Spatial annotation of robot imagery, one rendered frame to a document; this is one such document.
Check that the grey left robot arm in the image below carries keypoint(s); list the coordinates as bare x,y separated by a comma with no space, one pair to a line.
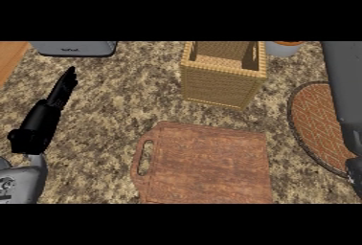
21,183

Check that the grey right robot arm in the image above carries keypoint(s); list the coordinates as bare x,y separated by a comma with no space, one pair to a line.
346,83

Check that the tan wicker basket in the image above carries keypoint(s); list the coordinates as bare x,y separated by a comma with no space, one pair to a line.
219,83

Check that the brown wooden cutting board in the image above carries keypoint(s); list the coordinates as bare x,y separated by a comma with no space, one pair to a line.
211,166

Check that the round brown woven placemat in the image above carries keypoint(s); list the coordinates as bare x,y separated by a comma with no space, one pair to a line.
318,124

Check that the pale cup with orange top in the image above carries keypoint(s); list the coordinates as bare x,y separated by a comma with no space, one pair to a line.
282,48

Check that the grey toaster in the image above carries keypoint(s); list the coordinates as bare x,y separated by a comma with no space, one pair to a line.
75,48

